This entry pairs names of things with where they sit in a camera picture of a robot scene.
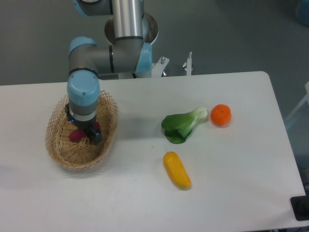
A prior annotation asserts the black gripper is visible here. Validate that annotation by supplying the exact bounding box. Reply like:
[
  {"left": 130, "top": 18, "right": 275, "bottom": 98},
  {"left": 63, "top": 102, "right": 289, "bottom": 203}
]
[{"left": 64, "top": 103, "right": 102, "bottom": 145}]

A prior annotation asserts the purple sweet potato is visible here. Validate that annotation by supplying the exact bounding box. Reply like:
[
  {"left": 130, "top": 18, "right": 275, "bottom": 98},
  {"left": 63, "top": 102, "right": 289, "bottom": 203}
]
[{"left": 69, "top": 122, "right": 100, "bottom": 142}]

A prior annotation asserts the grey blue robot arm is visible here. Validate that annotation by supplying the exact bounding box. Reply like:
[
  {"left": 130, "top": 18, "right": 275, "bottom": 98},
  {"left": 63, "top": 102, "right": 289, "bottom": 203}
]
[{"left": 65, "top": 0, "right": 153, "bottom": 145}]

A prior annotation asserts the woven wicker basket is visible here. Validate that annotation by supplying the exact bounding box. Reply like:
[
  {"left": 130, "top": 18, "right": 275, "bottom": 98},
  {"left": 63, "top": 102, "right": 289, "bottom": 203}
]
[{"left": 45, "top": 90, "right": 118, "bottom": 170}]

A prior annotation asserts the green bok choy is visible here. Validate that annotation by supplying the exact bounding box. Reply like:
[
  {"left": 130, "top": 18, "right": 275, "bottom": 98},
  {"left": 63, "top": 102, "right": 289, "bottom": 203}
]
[{"left": 161, "top": 106, "right": 208, "bottom": 144}]

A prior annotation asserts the yellow squash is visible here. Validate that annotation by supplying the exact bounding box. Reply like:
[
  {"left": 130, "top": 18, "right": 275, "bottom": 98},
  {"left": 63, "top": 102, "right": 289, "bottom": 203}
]
[{"left": 163, "top": 151, "right": 192, "bottom": 190}]

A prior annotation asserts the orange tangerine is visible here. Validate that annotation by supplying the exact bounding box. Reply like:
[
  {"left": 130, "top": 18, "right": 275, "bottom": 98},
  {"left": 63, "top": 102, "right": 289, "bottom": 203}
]
[{"left": 211, "top": 104, "right": 232, "bottom": 126}]

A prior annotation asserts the black device at table edge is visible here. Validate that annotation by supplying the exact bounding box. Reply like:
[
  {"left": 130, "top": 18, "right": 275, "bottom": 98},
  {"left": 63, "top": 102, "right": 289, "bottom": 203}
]
[{"left": 290, "top": 195, "right": 309, "bottom": 221}]

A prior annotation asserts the blue object top right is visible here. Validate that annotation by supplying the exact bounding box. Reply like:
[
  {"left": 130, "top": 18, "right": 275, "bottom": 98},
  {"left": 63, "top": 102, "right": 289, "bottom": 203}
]
[{"left": 295, "top": 0, "right": 309, "bottom": 26}]

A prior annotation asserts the white metal frame bracket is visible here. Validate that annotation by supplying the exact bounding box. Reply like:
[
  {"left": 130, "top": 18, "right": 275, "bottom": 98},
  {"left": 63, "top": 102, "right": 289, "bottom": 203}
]
[{"left": 98, "top": 51, "right": 194, "bottom": 80}]

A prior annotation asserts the white frame right edge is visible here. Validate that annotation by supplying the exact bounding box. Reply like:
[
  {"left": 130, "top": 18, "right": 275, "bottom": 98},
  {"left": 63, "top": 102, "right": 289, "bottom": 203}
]
[{"left": 284, "top": 82, "right": 309, "bottom": 129}]

